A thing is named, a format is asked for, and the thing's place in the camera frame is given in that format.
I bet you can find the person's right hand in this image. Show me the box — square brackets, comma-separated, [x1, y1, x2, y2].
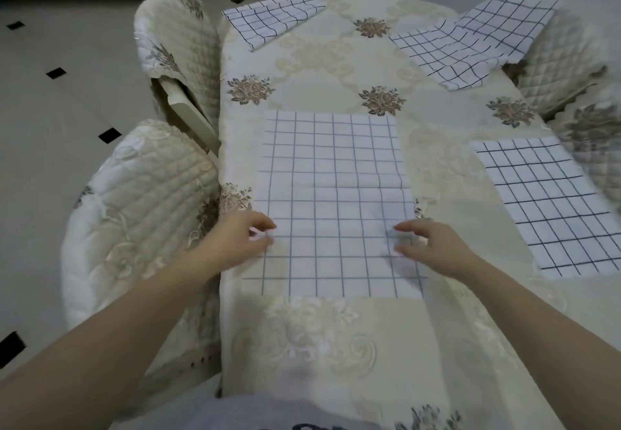
[394, 219, 480, 281]

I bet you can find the person's left hand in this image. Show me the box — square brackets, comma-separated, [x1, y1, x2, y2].
[206, 209, 278, 273]

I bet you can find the large pale blue checked cloth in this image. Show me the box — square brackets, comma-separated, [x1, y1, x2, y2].
[241, 111, 430, 299]

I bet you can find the person's left forearm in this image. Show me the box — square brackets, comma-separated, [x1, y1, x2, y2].
[0, 248, 229, 430]

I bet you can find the person's right forearm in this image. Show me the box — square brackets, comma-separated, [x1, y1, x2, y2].
[453, 256, 621, 430]

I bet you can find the cream quilted covered chair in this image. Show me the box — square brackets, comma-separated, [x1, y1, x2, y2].
[134, 0, 224, 155]
[502, 0, 613, 116]
[60, 119, 225, 417]
[544, 81, 621, 219]

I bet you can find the flat black checked cloth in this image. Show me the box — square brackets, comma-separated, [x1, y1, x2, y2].
[470, 136, 621, 279]

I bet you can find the person's grey shirt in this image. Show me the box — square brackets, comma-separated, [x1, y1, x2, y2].
[108, 392, 374, 430]

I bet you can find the cream floral embroidered tablecloth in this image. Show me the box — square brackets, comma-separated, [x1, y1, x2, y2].
[216, 0, 621, 430]

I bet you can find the crumpled black checked cloth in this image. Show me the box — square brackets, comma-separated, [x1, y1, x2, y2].
[389, 0, 559, 92]

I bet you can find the small folded black checked cloth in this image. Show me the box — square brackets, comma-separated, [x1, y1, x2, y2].
[222, 0, 327, 52]

